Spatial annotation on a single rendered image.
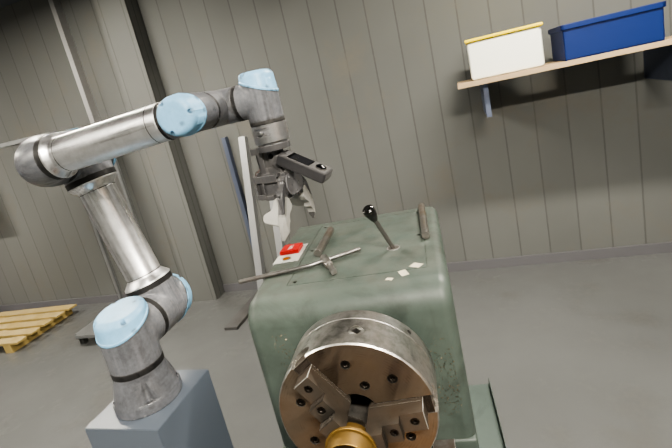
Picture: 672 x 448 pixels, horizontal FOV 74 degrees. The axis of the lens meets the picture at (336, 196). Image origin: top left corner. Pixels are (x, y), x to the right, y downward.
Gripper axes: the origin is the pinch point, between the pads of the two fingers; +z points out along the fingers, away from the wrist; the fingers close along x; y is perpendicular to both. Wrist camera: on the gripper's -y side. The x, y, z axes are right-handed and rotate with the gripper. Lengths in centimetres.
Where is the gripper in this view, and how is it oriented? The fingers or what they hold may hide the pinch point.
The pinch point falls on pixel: (303, 229)
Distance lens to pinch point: 99.5
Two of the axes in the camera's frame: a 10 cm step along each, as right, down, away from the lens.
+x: -3.6, 2.9, -8.8
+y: -9.1, 1.1, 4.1
